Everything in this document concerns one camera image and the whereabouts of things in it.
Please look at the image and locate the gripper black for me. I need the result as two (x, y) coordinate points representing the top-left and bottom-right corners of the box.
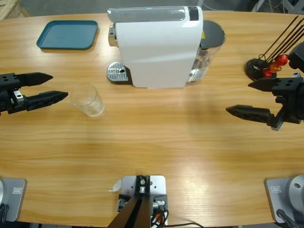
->
(225, 77), (304, 132)
(0, 72), (69, 116)

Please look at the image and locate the clear glass cup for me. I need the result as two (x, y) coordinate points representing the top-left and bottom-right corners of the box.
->
(69, 83), (105, 117)

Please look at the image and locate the grey coffee machine lever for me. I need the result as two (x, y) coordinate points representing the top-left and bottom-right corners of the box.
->
(107, 6), (188, 24)

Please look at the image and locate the coffee machine drip tray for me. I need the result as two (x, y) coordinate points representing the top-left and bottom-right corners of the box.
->
(106, 61), (133, 85)

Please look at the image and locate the white capsule coffee machine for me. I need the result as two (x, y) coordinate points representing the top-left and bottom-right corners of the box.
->
(107, 6), (204, 90)

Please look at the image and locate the black capsule holder with rods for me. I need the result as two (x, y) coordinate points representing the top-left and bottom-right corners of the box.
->
(244, 15), (304, 84)

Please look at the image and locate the teal plastic tray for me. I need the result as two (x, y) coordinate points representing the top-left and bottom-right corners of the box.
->
(36, 20), (99, 50)

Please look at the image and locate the clear water tank black lid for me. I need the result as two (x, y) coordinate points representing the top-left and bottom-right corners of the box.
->
(187, 20), (226, 83)

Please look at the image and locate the white paper tab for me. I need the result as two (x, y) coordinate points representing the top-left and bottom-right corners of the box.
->
(108, 178), (122, 192)

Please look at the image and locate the grey metal frame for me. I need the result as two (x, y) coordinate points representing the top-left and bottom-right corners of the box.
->
(251, 0), (304, 14)

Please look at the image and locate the arm grey base plate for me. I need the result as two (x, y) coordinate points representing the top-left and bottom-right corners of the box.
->
(0, 177), (28, 222)
(265, 175), (304, 224)

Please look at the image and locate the black cable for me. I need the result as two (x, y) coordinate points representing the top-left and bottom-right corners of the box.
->
(276, 209), (299, 228)
(166, 222), (207, 228)
(0, 203), (10, 223)

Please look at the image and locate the white mount block dark post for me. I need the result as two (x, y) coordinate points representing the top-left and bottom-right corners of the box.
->
(106, 175), (169, 228)

